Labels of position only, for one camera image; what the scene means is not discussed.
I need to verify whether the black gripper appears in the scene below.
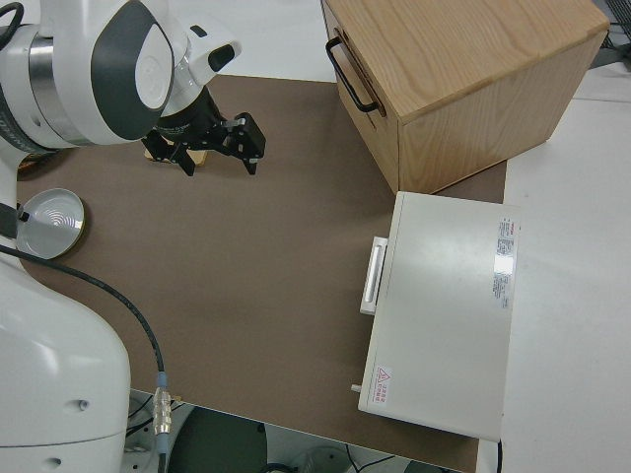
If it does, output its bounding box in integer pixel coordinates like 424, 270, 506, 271
141, 87, 268, 177

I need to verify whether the gray plate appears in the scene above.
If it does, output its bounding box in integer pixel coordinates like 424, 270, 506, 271
16, 188, 89, 261

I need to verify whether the small wooden block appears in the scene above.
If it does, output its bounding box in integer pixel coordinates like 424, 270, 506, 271
143, 147, 209, 168

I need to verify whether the brown table mat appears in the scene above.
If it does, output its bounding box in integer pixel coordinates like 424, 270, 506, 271
14, 73, 509, 467

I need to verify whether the large wooden box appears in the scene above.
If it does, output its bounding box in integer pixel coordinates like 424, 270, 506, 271
319, 0, 611, 196

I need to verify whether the white toaster oven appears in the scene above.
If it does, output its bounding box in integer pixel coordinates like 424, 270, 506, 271
349, 190, 523, 441

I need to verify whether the black metal box handle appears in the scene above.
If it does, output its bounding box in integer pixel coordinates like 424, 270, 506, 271
324, 37, 381, 113

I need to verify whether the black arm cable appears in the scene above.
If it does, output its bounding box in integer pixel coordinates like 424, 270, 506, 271
0, 2, 175, 473

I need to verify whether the dark round base plate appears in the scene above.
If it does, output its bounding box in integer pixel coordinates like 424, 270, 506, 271
165, 406, 268, 473

